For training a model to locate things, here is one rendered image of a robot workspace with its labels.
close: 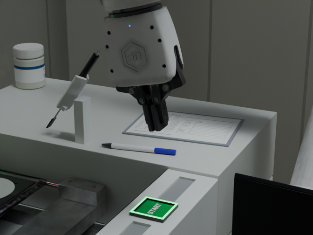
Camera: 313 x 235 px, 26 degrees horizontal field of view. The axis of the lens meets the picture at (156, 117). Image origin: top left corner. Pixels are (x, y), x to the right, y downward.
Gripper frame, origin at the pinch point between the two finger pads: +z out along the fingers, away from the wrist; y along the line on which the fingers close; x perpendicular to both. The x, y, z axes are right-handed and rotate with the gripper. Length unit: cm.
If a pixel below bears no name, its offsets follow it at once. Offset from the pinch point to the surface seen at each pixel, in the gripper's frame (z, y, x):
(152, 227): 15.5, -1.7, -4.6
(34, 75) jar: 1, -52, 41
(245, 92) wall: 41, -50, 166
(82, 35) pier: 8, -110, 151
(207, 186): 15.9, 0.5, 11.3
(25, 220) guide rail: 21.1, -36.1, 8.0
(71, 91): -0.5, -25.8, 17.0
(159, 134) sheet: 11.8, -15.1, 26.9
